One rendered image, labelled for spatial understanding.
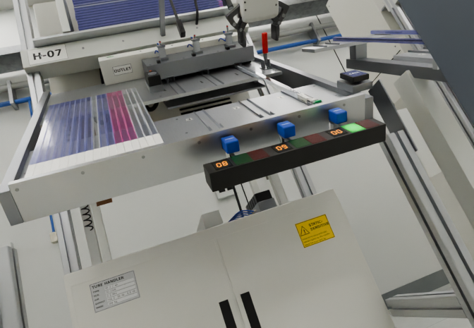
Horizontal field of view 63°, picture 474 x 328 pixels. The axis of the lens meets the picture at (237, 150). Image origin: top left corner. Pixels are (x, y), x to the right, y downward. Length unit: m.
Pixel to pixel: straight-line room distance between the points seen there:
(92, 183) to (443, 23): 0.56
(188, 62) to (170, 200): 1.61
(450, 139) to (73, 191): 0.81
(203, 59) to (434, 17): 0.97
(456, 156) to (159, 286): 0.74
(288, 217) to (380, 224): 2.05
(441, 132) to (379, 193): 2.10
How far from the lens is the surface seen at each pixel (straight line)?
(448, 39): 0.30
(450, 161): 1.02
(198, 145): 0.69
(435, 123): 1.02
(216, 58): 1.23
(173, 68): 1.20
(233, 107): 0.87
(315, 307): 1.00
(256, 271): 0.97
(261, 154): 0.65
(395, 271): 3.01
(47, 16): 1.74
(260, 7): 1.00
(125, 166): 0.68
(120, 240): 2.65
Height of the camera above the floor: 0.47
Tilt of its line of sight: 19 degrees up
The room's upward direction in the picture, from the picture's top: 20 degrees counter-clockwise
